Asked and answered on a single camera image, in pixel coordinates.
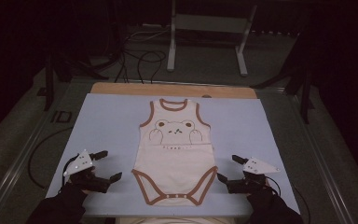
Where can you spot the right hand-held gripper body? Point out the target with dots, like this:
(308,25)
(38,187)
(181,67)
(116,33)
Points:
(254,174)

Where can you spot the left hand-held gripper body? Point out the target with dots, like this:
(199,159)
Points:
(81,166)

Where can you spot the cream baby bodysuit brown trim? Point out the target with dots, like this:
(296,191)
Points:
(174,161)

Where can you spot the person's right hand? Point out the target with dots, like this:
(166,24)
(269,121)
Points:
(261,196)

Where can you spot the person's left hand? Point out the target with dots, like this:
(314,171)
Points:
(74,190)

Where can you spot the light blue mat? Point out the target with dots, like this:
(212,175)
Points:
(112,124)

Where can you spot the black floor stand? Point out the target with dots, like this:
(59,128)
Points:
(305,93)
(49,84)

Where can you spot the white metal stand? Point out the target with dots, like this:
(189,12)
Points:
(209,23)

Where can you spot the black rectangular bracket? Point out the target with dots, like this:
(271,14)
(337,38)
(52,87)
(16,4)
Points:
(61,116)

